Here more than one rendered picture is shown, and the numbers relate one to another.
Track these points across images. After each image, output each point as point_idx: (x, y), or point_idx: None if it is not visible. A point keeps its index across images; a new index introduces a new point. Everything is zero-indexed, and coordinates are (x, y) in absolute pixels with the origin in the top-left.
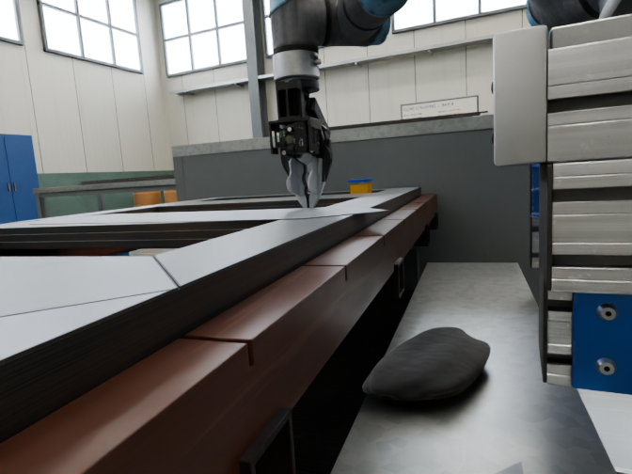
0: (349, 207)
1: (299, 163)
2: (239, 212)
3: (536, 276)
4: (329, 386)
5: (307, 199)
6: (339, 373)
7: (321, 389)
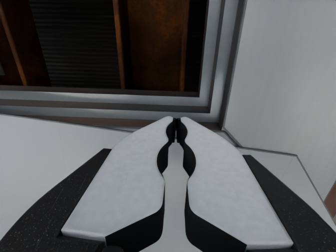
0: (287, 180)
1: (141, 247)
2: (22, 163)
3: None
4: (193, 77)
5: (173, 140)
6: (196, 53)
7: (188, 85)
